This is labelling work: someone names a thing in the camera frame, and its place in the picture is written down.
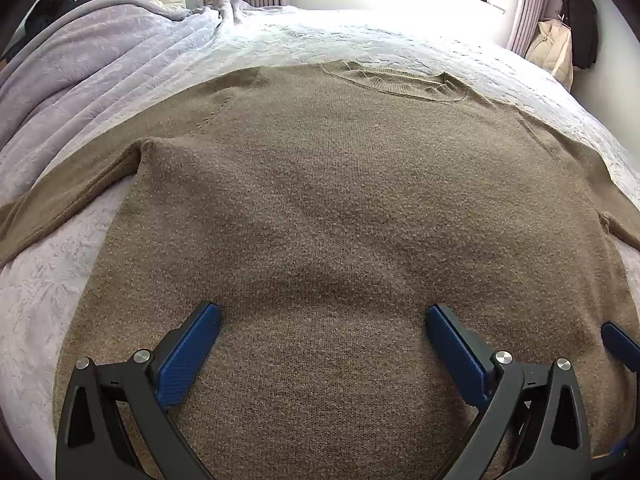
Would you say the brown knit sweater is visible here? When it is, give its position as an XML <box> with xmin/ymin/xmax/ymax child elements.
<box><xmin>1</xmin><ymin>61</ymin><xmax>639</xmax><ymax>479</ymax></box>

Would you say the dark clothes pile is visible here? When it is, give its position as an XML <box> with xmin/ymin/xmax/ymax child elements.
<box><xmin>3</xmin><ymin>0</ymin><xmax>92</xmax><ymax>63</ymax></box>

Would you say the beige hanging bag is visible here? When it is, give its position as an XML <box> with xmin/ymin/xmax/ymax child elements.
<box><xmin>525</xmin><ymin>18</ymin><xmax>574</xmax><ymax>91</ymax></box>

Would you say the black hanging bag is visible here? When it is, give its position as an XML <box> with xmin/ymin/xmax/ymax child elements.
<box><xmin>560</xmin><ymin>0</ymin><xmax>599</xmax><ymax>70</ymax></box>

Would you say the purple fleece blanket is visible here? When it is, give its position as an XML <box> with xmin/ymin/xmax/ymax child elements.
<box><xmin>1</xmin><ymin>0</ymin><xmax>250</xmax><ymax>203</ymax></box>

